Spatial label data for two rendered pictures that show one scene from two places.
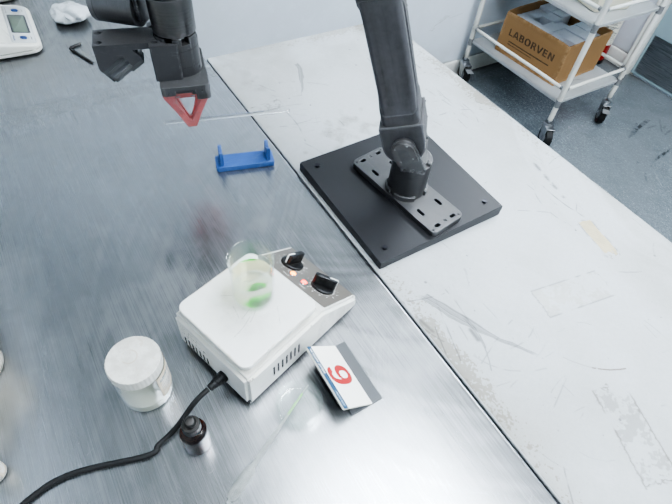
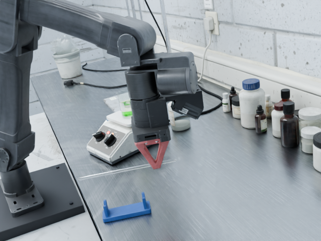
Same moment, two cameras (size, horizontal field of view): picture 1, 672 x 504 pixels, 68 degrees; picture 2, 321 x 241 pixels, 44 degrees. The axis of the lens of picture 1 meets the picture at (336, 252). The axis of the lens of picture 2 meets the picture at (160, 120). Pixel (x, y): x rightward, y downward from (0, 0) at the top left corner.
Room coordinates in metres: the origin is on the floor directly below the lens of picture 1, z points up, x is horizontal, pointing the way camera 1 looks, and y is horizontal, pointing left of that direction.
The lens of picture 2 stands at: (1.29, 0.49, 1.37)
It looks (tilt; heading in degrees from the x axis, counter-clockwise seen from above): 22 degrees down; 198
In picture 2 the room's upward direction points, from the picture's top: 10 degrees counter-clockwise
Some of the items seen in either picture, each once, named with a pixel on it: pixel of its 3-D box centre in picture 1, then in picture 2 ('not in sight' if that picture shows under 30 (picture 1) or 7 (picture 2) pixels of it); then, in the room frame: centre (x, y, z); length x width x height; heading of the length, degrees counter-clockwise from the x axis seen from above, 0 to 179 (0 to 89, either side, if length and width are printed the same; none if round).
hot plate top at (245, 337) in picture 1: (248, 307); (133, 114); (0.31, 0.09, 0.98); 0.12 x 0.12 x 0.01; 54
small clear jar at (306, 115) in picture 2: not in sight; (310, 123); (0.31, 0.56, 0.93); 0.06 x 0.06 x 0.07
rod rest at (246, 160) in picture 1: (244, 154); (125, 206); (0.66, 0.18, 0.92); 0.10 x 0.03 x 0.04; 111
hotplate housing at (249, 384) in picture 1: (265, 313); (129, 131); (0.33, 0.08, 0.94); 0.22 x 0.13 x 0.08; 144
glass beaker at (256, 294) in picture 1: (251, 278); (128, 103); (0.33, 0.09, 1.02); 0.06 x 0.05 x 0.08; 5
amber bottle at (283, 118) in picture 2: not in sight; (289, 124); (0.36, 0.51, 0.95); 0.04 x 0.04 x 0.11
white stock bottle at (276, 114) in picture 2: not in sight; (281, 119); (0.30, 0.49, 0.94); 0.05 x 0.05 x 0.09
